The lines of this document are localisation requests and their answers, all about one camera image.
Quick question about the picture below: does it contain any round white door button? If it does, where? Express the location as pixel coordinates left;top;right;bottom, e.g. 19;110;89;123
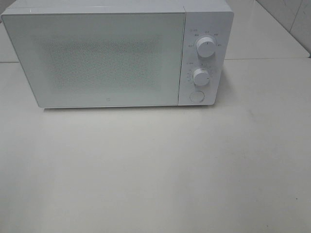
190;91;205;103

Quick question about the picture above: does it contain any white timer knob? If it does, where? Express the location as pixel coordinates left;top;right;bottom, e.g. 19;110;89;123
192;68;211;86

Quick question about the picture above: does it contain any white microwave door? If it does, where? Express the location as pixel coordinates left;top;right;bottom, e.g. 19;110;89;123
3;13;185;108

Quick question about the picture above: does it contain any upper white power knob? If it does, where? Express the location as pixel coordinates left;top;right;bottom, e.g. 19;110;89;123
196;35;217;58

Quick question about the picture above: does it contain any white microwave oven body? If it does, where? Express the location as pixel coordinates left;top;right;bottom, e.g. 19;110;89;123
1;0;234;107

